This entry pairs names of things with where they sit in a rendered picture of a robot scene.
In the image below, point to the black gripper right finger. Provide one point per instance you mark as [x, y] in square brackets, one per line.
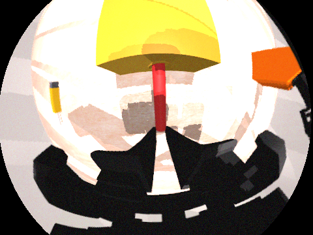
[187, 155]

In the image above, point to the red cylindrical rod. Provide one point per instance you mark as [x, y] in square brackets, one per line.
[159, 93]

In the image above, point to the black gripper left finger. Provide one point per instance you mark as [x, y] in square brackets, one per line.
[139, 159]

